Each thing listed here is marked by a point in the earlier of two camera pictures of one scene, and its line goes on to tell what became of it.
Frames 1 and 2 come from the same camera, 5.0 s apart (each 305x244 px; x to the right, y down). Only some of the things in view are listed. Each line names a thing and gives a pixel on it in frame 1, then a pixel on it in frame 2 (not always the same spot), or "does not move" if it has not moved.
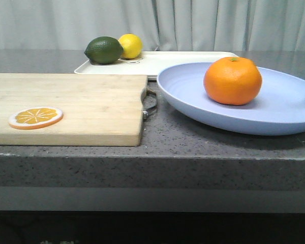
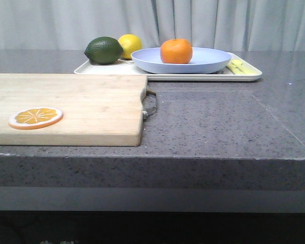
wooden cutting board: x=98 y=110 does not move
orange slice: x=35 y=118 does not move
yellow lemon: x=132 y=46 does not move
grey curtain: x=160 y=25 does not move
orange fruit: x=233 y=81 → x=176 y=51
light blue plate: x=281 y=106 → x=203 y=60
